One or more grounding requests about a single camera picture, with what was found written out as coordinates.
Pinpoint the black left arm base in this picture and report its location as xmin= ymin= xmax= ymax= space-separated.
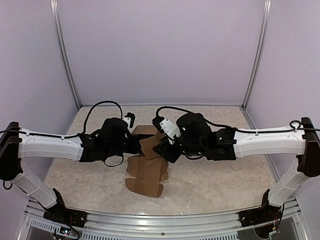
xmin=43 ymin=188 xmax=88 ymax=228

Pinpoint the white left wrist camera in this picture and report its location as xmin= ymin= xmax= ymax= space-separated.
xmin=122 ymin=112 xmax=136 ymax=128

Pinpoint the right aluminium frame post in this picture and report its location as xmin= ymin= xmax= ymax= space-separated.
xmin=241 ymin=0 xmax=272 ymax=111

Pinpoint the brown cardboard box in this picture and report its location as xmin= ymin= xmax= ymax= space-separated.
xmin=125 ymin=125 xmax=169 ymax=198

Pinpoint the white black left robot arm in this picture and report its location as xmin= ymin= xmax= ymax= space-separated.
xmin=0 ymin=117 xmax=147 ymax=223

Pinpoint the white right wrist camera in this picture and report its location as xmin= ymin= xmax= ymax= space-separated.
xmin=152 ymin=115 xmax=181 ymax=145

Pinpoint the aluminium frame post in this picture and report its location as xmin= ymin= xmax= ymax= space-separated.
xmin=50 ymin=0 xmax=82 ymax=110
xmin=241 ymin=0 xmax=272 ymax=111

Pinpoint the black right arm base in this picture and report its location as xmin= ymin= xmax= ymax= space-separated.
xmin=238 ymin=189 xmax=283 ymax=227

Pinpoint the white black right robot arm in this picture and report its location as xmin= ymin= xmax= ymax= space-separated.
xmin=152 ymin=112 xmax=320 ymax=222

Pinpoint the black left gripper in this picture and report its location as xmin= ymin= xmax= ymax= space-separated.
xmin=105 ymin=134 xmax=142 ymax=159

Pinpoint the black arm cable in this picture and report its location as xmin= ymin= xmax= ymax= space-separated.
xmin=154 ymin=105 xmax=320 ymax=135
xmin=0 ymin=100 xmax=125 ymax=191

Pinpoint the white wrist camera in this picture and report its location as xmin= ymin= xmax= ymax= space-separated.
xmin=152 ymin=115 xmax=181 ymax=145
xmin=122 ymin=112 xmax=136 ymax=128

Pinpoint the left aluminium frame post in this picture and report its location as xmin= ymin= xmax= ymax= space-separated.
xmin=50 ymin=0 xmax=82 ymax=110

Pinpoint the front aluminium frame rail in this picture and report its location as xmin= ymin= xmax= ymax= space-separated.
xmin=17 ymin=198 xmax=311 ymax=240

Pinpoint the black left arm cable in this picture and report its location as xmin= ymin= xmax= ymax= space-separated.
xmin=0 ymin=100 xmax=125 ymax=191

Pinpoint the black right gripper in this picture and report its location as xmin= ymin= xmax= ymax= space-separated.
xmin=151 ymin=135 xmax=206 ymax=164

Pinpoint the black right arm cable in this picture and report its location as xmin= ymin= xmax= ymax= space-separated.
xmin=154 ymin=105 xmax=320 ymax=135

